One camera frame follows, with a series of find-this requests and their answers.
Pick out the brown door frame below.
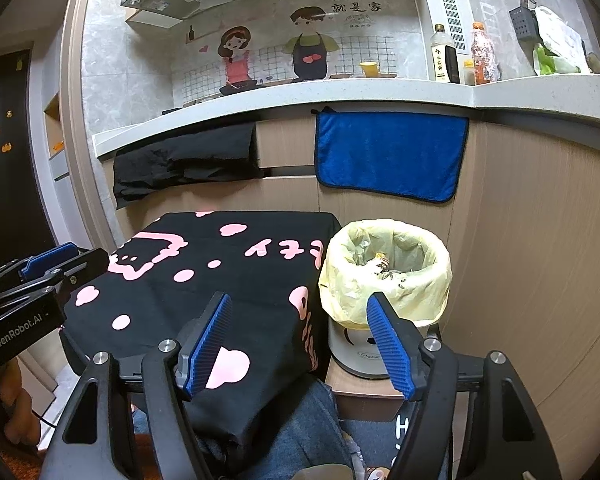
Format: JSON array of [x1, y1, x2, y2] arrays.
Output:
[[60, 0, 116, 251]]

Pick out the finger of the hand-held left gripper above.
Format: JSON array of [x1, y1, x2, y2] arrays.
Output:
[[0, 242, 81, 293], [0, 247, 112, 328]]

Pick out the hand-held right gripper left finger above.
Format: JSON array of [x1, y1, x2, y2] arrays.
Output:
[[40, 291, 233, 480]]

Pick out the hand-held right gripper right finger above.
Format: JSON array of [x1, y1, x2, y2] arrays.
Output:
[[366, 291, 563, 480]]

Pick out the person's left hand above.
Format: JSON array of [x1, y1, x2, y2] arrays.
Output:
[[0, 360, 38, 448]]

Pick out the white plastic bag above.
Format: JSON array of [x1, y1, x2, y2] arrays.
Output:
[[534, 6, 586, 56]]

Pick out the blue towel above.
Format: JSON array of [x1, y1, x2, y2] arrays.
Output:
[[311, 106, 470, 204]]

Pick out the dark oil bottle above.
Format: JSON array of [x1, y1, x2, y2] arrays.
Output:
[[430, 24, 461, 85]]

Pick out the wooden wall niche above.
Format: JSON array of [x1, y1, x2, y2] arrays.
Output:
[[44, 92, 68, 161]]

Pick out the orange cap plastic bottle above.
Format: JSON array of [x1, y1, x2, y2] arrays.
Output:
[[469, 21, 501, 86]]

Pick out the green plastic bag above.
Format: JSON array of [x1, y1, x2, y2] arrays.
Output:
[[532, 45, 588, 77]]

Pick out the cartoon couple wall sticker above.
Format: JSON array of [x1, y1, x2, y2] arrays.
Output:
[[172, 0, 426, 106]]

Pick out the grey perforated utensil holder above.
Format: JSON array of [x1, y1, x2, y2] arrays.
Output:
[[509, 0, 541, 43]]

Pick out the wooden stool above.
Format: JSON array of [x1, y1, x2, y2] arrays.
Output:
[[325, 357, 421, 423]]

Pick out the black pink printed tablecloth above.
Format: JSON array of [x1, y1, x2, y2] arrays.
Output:
[[60, 210, 343, 456]]

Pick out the black hanging cloth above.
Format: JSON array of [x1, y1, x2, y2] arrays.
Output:
[[112, 122, 266, 210]]

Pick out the white stone counter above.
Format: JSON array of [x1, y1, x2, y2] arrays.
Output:
[[92, 74, 600, 161]]

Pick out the black printed garment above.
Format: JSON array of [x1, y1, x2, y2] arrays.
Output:
[[340, 410, 431, 480]]

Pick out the white vent grille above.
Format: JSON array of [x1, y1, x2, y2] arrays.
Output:
[[440, 0, 470, 53]]

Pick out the black cable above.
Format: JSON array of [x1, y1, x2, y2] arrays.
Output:
[[27, 407, 63, 431]]

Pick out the black door with stickers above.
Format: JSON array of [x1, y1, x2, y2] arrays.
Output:
[[0, 50, 53, 276]]

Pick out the person's blue jeans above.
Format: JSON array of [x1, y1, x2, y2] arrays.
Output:
[[132, 375, 456, 480]]

